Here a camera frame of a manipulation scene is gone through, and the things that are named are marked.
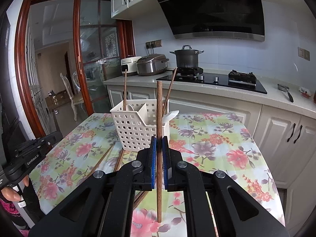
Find brown wooden chopstick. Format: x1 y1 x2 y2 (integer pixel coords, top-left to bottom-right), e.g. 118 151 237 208
83 143 116 179
133 191 149 209
113 150 124 173
157 81 163 223
162 67 178 115
123 70 128 108

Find dark cooking pot with lid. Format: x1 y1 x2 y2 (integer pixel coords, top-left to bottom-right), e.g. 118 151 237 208
169 45 204 69

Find person's left hand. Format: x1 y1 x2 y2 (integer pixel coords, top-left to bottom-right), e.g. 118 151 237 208
0 175 29 202

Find red wooden door frame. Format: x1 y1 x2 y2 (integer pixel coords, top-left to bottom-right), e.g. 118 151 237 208
15 0 136 139

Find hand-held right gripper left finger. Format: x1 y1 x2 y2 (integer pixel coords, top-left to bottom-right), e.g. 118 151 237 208
28 136 158 237

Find white kitchen base cabinets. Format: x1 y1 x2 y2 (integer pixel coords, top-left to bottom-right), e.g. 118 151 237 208
103 73 316 228

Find black range hood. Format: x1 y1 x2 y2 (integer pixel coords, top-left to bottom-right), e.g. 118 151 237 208
150 0 266 42

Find glass sliding door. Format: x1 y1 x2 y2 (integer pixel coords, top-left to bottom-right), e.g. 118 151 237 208
73 0 119 115

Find gold wall socket panel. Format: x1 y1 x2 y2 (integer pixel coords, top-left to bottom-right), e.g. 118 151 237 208
145 39 162 49

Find white plastic utensil basket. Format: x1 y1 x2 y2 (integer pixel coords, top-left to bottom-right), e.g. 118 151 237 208
110 99 171 151

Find black glass gas stove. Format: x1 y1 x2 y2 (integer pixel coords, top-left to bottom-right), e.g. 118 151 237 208
158 67 268 95

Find steel rice cooker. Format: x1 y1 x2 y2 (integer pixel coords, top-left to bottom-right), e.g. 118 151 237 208
136 54 169 76

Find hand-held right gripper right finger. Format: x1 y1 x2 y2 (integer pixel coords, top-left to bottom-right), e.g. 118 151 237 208
162 136 289 237

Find white ornate dining chair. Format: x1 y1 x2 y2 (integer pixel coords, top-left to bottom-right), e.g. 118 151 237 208
60 73 83 121
73 71 82 94

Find small saucepan with black handle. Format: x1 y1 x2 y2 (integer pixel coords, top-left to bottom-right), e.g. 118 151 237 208
277 83 294 103

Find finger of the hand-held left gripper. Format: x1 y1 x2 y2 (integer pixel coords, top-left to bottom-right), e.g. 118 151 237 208
32 131 64 151

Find person's left forearm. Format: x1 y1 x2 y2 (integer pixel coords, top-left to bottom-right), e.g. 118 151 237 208
0 199 21 228

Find white countertop cooker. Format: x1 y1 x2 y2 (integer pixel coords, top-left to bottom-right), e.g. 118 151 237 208
120 56 141 77

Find cardboard boxes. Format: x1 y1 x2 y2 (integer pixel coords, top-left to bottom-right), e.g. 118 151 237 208
45 89 70 109

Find floral tablecloth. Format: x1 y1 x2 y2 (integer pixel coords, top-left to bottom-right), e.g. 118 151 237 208
28 112 280 237

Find small gold wall socket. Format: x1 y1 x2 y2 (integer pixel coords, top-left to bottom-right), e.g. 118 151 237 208
297 47 310 61

